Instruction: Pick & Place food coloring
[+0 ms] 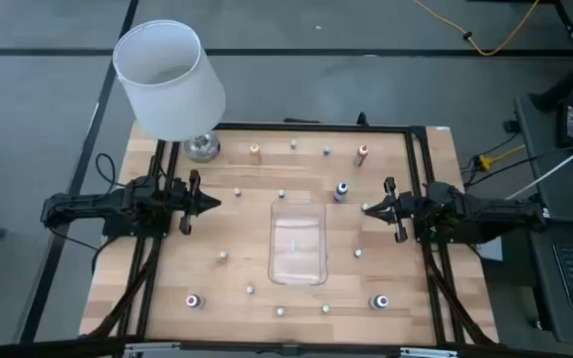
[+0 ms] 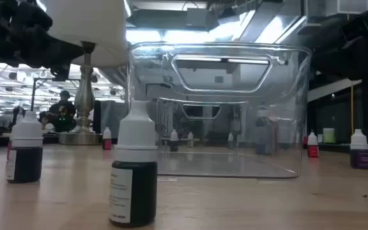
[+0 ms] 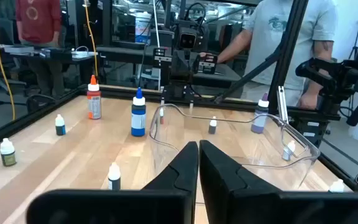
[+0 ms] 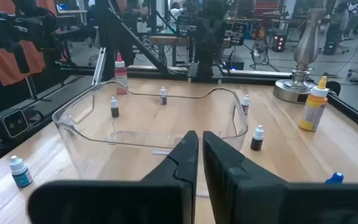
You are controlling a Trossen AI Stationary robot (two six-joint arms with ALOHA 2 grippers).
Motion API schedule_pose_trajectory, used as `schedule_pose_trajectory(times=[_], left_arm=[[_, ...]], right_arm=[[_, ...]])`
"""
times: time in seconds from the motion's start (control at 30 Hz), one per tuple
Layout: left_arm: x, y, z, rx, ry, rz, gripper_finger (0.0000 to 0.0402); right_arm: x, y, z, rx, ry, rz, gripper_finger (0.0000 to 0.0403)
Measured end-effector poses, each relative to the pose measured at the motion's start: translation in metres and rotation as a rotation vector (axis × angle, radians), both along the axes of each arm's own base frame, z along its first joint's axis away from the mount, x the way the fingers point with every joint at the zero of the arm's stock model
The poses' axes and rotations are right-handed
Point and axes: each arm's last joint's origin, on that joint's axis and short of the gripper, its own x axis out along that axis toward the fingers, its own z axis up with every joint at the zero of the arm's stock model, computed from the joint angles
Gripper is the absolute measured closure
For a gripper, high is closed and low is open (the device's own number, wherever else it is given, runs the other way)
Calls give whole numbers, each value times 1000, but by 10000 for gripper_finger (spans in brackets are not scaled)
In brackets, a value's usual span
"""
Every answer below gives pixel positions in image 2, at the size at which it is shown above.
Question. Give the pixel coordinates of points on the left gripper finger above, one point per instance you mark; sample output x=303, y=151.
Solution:
x=62, y=56

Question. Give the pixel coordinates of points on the small dark dropper bottle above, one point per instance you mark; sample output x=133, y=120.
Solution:
x=136, y=191
x=27, y=166
x=174, y=145

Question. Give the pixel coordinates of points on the small purple dropper bottle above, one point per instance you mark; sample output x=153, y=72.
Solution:
x=359, y=159

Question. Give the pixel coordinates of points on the small green dropper bottle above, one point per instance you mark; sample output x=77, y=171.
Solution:
x=190, y=140

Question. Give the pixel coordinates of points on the small teal dropper bottle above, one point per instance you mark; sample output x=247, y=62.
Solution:
x=231, y=142

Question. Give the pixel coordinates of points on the table lamp white shade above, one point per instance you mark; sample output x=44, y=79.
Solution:
x=85, y=25

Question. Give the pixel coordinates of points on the black metal stand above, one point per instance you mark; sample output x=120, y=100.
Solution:
x=33, y=96

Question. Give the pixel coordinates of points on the person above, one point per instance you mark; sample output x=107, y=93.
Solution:
x=61, y=111

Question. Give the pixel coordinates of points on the grey cloth cover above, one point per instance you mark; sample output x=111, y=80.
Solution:
x=117, y=115

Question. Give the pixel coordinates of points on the green wipes container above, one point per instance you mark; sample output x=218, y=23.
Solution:
x=329, y=135

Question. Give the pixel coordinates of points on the clear plastic bin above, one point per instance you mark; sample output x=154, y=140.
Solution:
x=292, y=127

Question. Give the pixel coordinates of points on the red box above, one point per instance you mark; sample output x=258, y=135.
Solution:
x=305, y=142

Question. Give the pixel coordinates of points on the tall blue squeeze bottle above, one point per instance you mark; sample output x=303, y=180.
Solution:
x=260, y=149

